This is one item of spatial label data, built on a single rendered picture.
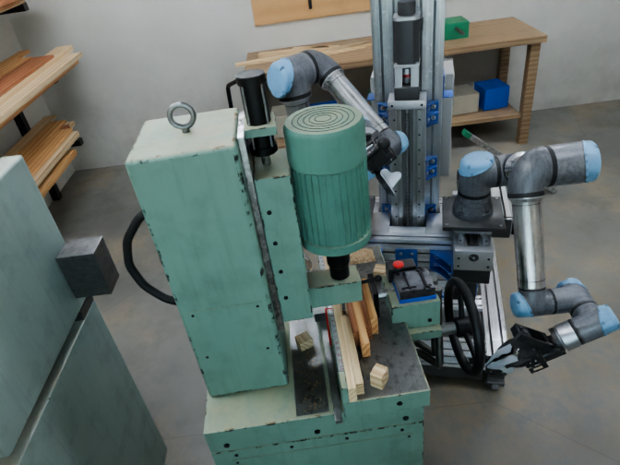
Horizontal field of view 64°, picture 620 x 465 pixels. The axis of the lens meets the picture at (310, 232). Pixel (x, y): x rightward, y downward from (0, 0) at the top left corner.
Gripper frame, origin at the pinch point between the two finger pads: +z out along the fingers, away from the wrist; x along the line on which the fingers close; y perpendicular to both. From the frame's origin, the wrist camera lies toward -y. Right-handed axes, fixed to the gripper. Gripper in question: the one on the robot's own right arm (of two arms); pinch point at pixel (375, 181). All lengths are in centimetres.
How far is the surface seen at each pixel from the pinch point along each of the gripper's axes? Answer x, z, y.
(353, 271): 10.4, 11.6, -18.7
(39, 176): -58, -183, -185
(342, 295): 11.4, 15.7, -24.2
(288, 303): 0.3, 19.3, -33.5
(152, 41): -56, -319, -110
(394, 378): 27.4, 33.8, -24.6
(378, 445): 46, 34, -44
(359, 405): 23, 39, -33
